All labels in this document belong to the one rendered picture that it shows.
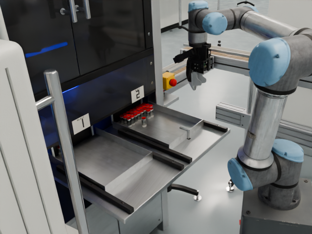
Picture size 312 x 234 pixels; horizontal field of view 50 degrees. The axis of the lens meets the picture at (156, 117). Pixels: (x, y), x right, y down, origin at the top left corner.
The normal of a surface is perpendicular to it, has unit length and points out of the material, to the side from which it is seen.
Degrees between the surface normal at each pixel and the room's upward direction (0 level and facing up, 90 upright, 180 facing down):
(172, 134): 0
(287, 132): 90
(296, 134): 90
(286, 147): 8
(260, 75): 83
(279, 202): 72
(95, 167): 0
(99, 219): 90
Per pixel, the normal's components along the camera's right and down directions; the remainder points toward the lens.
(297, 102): -0.63, 0.40
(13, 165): 0.86, 0.21
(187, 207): -0.05, -0.88
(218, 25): 0.36, 0.43
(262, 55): -0.92, 0.11
